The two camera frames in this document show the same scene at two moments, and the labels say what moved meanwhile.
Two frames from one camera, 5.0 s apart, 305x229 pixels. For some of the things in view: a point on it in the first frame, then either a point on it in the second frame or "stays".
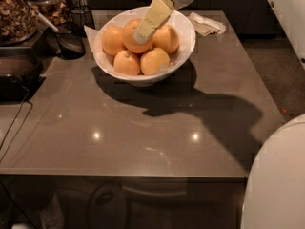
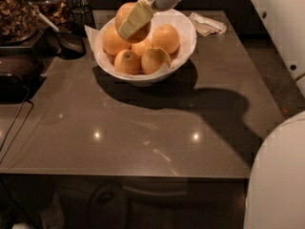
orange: [129, 31] -> [123, 13]
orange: [112, 39] stays
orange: [166, 37] stays
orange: [126, 63] stays
